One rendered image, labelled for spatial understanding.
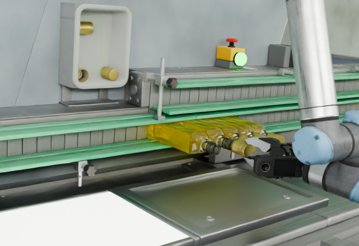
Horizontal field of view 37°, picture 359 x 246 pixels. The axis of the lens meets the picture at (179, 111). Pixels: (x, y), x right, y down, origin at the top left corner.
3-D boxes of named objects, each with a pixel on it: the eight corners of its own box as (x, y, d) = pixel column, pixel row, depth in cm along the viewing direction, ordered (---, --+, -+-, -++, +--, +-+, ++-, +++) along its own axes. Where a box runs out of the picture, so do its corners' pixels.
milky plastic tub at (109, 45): (57, 84, 147) (73, 90, 140) (60, 1, 142) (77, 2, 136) (111, 82, 158) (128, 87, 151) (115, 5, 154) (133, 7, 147)
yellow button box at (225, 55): (214, 66, 185) (229, 68, 179) (216, 44, 183) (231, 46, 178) (228, 65, 189) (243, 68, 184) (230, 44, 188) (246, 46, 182)
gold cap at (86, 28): (73, 20, 144) (87, 21, 147) (72, 33, 145) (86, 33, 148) (80, 21, 141) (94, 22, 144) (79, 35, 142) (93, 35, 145)
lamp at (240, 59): (232, 65, 180) (239, 66, 178) (233, 52, 179) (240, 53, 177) (241, 64, 183) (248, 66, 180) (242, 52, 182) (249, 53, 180)
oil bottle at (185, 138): (146, 137, 154) (195, 156, 139) (147, 118, 153) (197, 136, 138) (161, 135, 158) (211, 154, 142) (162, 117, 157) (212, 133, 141)
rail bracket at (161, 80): (139, 114, 151) (166, 123, 141) (143, 54, 147) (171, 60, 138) (147, 113, 152) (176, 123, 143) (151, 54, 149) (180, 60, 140)
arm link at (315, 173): (319, 194, 118) (324, 159, 117) (303, 188, 122) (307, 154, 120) (338, 189, 123) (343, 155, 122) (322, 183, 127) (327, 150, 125)
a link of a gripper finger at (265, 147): (257, 139, 141) (283, 153, 134) (241, 141, 137) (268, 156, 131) (259, 128, 140) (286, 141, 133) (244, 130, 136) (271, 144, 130)
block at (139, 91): (125, 103, 155) (139, 108, 150) (127, 70, 153) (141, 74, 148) (135, 102, 158) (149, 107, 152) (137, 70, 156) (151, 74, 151)
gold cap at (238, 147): (230, 153, 139) (242, 158, 135) (232, 140, 138) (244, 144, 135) (240, 152, 141) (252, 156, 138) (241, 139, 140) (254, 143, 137)
